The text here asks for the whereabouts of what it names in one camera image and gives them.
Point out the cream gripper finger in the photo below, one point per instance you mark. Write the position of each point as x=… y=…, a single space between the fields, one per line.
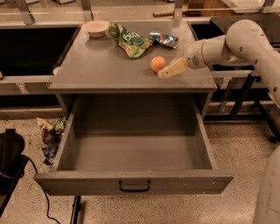
x=177 y=66

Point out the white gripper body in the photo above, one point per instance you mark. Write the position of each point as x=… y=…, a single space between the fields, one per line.
x=192 y=56

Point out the orange fruit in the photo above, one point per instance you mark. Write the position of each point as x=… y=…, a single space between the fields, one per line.
x=157 y=63

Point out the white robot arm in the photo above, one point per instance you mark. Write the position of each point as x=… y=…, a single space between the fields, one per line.
x=244 y=41

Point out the grey open top drawer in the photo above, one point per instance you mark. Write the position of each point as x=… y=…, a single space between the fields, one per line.
x=113 y=139

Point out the blue crumpled snack wrapper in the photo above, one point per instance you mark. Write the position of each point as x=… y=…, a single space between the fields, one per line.
x=164 y=39

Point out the green chip bag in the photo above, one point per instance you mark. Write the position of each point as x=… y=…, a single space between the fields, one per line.
x=131 y=42

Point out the wooden stick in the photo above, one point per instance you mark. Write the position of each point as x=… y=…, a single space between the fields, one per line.
x=161 y=14

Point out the grey cabinet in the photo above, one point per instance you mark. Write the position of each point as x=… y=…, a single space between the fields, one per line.
x=100 y=65

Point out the white paper bowl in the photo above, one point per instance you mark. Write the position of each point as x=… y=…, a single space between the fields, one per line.
x=96 y=28

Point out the pile of snack wrappers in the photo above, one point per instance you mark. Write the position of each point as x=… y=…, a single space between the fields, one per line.
x=52 y=134

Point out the black drawer handle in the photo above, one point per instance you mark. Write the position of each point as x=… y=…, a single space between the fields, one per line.
x=134 y=187

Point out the black base with cable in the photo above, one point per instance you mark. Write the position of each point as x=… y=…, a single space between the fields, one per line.
x=12 y=164

